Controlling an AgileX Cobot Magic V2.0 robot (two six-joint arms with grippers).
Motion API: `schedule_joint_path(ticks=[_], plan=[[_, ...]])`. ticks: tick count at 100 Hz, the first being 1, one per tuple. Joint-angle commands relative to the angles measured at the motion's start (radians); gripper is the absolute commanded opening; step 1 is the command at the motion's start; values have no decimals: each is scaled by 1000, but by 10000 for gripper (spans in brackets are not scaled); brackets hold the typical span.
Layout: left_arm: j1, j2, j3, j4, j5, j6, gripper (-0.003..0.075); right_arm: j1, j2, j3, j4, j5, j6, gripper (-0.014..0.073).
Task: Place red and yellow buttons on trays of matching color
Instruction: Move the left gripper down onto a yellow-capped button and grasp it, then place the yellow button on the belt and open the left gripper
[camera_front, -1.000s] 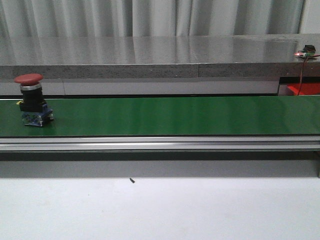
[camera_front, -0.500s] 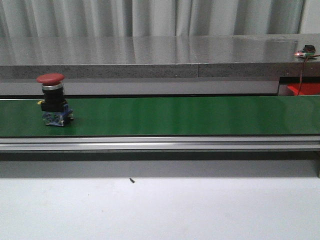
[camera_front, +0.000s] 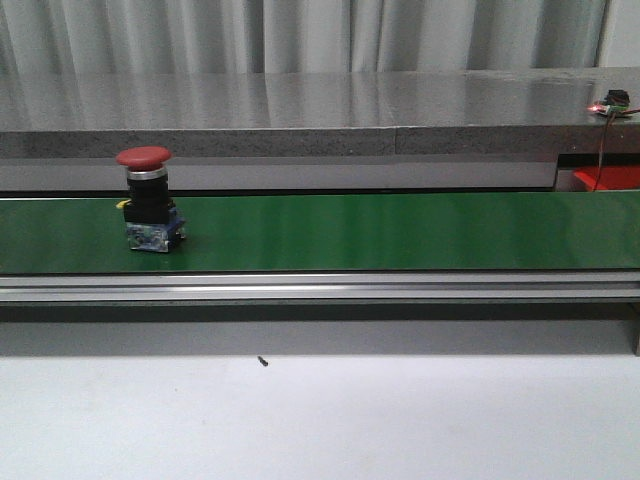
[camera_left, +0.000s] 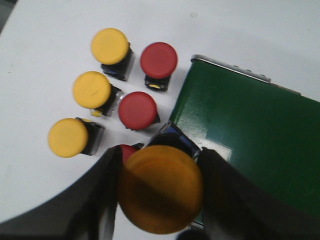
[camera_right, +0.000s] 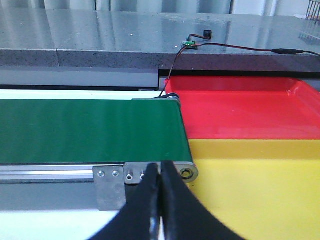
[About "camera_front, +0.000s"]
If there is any red mushroom push button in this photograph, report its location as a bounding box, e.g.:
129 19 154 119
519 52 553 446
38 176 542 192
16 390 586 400
116 146 185 253

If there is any grey stone counter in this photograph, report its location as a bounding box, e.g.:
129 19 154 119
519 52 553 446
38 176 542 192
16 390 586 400
1 67 639 158

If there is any green conveyor belt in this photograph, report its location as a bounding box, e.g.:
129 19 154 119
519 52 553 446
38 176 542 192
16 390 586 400
1 191 639 275

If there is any red plastic tray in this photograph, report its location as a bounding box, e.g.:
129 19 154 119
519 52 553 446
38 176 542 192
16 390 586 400
573 166 640 191

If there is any small green circuit board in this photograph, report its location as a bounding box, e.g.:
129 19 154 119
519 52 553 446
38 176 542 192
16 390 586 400
587 101 639 118

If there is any small black sensor box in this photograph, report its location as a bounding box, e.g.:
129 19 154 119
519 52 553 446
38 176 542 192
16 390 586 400
605 89 630 108

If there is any grey pleated curtain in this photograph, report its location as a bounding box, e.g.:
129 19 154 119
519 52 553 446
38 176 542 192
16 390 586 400
1 0 611 75

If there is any aluminium conveyor frame rail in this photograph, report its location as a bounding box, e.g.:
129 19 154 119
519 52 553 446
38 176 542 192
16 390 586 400
1 270 639 303

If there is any red black wire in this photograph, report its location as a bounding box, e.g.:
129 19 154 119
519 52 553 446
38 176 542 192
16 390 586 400
593 110 640 192

